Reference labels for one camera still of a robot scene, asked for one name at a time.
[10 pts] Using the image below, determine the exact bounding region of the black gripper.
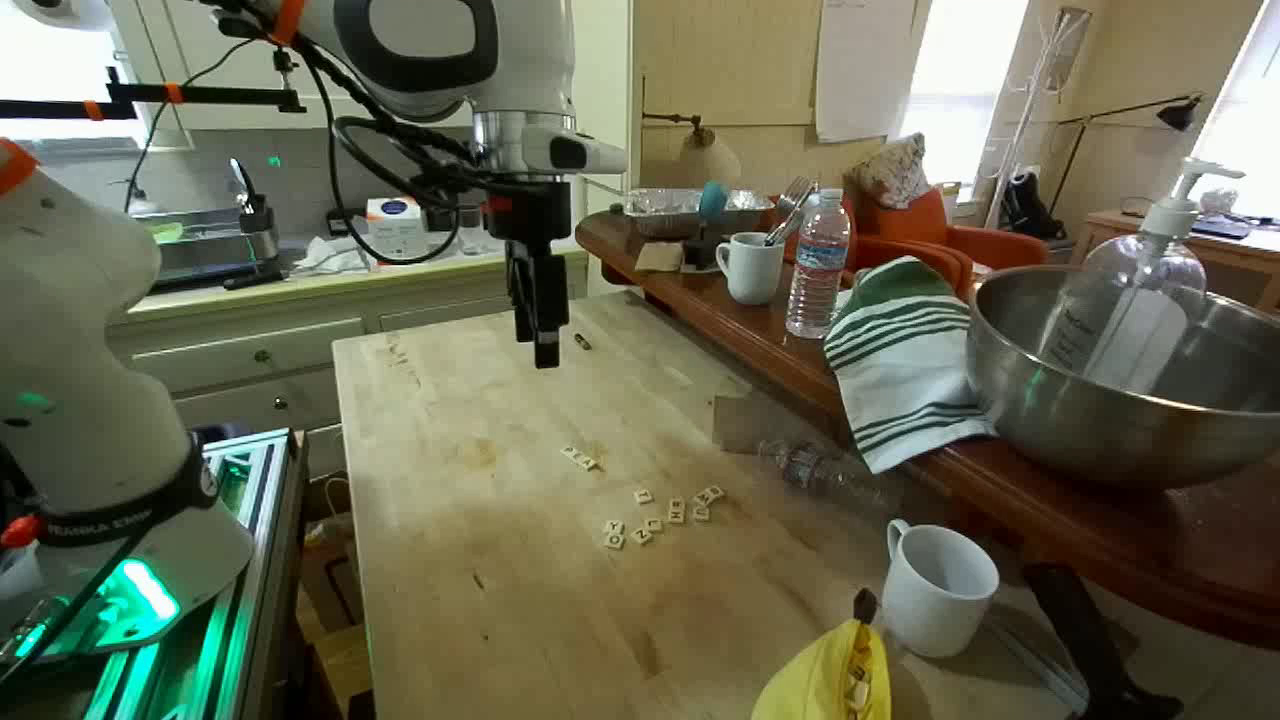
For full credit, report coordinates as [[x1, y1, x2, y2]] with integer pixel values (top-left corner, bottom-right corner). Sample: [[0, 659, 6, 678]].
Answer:
[[485, 176, 574, 367]]

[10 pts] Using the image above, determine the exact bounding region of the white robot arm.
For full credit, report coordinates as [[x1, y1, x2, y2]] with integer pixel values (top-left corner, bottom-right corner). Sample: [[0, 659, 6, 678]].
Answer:
[[0, 0, 623, 548]]

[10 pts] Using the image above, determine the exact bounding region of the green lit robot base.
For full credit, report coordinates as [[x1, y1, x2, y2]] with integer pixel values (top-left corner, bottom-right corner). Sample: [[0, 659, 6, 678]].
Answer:
[[0, 426, 300, 720]]

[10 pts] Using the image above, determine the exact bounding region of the letter tile S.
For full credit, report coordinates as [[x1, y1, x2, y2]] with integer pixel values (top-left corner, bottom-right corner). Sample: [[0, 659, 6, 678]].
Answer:
[[602, 523, 628, 553]]

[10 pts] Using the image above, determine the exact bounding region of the letter tile W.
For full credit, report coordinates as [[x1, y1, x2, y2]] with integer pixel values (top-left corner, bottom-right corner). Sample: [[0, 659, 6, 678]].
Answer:
[[631, 514, 664, 542]]

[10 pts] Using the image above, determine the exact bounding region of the letter tile H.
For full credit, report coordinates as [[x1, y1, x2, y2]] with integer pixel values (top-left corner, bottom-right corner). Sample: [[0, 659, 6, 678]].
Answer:
[[698, 483, 728, 509]]

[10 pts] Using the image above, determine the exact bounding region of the white mug on counter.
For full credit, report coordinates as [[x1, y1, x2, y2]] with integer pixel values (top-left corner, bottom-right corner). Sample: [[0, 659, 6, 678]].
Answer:
[[715, 232, 785, 307]]

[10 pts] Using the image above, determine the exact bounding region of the plastic water bottle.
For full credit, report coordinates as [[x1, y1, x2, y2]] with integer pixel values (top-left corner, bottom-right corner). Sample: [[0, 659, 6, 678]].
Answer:
[[785, 186, 852, 341]]

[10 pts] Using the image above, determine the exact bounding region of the green striped white towel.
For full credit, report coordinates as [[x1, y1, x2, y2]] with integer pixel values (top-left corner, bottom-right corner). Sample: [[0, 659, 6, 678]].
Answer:
[[823, 256, 987, 476]]

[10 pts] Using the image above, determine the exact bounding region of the orange chair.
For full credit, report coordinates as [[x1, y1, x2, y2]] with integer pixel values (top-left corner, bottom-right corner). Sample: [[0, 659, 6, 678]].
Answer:
[[843, 186, 1050, 300]]

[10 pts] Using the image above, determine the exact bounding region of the yellow bag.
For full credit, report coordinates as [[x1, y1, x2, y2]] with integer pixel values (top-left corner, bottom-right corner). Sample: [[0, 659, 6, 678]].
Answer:
[[753, 589, 895, 720]]

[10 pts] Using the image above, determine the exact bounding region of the white mug on table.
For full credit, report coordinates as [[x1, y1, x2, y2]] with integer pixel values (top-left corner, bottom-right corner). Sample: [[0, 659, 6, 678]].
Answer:
[[885, 519, 1001, 659]]

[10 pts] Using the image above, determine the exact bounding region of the clear soap pump bottle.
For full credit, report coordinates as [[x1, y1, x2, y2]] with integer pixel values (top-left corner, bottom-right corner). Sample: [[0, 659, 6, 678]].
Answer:
[[1038, 156, 1241, 392]]

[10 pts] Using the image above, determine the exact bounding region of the black desk lamp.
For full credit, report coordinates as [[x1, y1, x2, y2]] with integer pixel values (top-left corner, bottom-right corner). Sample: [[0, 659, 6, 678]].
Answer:
[[1050, 93, 1200, 208]]

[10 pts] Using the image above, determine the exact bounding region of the large steel mixing bowl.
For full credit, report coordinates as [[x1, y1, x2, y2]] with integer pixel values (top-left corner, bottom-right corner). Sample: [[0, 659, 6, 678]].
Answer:
[[969, 263, 1280, 486]]

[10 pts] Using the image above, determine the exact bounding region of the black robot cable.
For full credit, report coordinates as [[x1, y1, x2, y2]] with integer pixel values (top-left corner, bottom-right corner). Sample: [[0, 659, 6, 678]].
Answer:
[[214, 0, 536, 266]]

